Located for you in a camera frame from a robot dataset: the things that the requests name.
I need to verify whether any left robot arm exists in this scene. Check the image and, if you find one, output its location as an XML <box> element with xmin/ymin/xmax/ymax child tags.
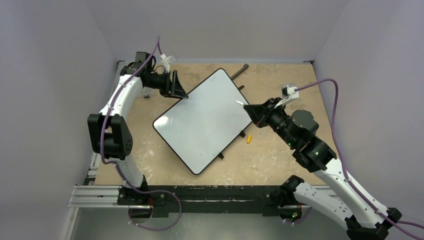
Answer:
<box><xmin>87</xmin><ymin>51</ymin><xmax>189</xmax><ymax>205</ymax></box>

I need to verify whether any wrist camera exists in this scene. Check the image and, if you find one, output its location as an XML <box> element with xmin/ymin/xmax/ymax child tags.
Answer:
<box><xmin>158</xmin><ymin>54</ymin><xmax>177</xmax><ymax>73</ymax></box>
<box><xmin>274</xmin><ymin>83</ymin><xmax>299</xmax><ymax>109</ymax></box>

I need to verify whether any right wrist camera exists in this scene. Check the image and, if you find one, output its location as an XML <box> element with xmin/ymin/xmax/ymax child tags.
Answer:
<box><xmin>274</xmin><ymin>83</ymin><xmax>299</xmax><ymax>109</ymax></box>

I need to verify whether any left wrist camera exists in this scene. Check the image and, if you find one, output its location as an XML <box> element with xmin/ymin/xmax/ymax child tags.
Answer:
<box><xmin>158</xmin><ymin>54</ymin><xmax>177</xmax><ymax>73</ymax></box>

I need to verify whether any white whiteboard black frame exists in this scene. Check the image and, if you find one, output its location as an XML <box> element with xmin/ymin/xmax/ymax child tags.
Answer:
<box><xmin>152</xmin><ymin>68</ymin><xmax>252</xmax><ymax>175</ymax></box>

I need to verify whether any black metal crank handle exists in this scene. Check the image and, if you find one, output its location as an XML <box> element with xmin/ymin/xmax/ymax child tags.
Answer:
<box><xmin>230</xmin><ymin>63</ymin><xmax>249</xmax><ymax>82</ymax></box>

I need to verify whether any yellow marker cap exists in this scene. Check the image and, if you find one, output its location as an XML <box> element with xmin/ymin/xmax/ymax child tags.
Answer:
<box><xmin>246</xmin><ymin>134</ymin><xmax>252</xmax><ymax>144</ymax></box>

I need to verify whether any aluminium frame rail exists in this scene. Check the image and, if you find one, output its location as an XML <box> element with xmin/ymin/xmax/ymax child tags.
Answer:
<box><xmin>67</xmin><ymin>184</ymin><xmax>335</xmax><ymax>210</ymax></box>

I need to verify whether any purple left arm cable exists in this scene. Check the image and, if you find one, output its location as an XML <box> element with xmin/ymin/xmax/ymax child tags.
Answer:
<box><xmin>99</xmin><ymin>35</ymin><xmax>163</xmax><ymax>200</ymax></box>

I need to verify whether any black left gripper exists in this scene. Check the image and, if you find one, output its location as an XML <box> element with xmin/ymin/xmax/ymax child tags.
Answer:
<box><xmin>145</xmin><ymin>70</ymin><xmax>188</xmax><ymax>99</ymax></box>

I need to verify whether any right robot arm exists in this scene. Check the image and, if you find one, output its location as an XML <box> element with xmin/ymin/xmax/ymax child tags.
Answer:
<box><xmin>243</xmin><ymin>97</ymin><xmax>402</xmax><ymax>240</ymax></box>

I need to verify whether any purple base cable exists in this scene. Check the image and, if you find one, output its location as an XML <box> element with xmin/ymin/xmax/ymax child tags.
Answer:
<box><xmin>128</xmin><ymin>190</ymin><xmax>182</xmax><ymax>232</ymax></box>

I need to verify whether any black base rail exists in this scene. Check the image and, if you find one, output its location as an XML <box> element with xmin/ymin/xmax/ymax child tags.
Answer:
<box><xmin>117</xmin><ymin>185</ymin><xmax>309</xmax><ymax>220</ymax></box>

